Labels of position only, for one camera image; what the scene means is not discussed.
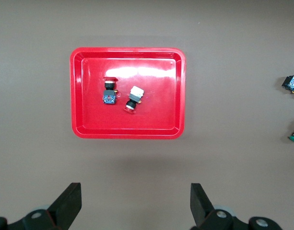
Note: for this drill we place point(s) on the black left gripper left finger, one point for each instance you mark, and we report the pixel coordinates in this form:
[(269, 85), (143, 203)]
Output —
[(62, 210)]

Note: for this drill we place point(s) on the red plastic tray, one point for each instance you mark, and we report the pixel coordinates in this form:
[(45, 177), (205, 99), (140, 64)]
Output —
[(156, 112)]

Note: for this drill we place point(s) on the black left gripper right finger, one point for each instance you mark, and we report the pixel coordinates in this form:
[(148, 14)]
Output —
[(204, 213)]

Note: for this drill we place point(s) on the red push button switch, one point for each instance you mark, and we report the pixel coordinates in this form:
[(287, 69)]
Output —
[(136, 94), (110, 94)]

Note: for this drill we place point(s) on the brown table cover sheet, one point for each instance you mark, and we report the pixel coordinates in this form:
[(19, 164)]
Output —
[(233, 167)]

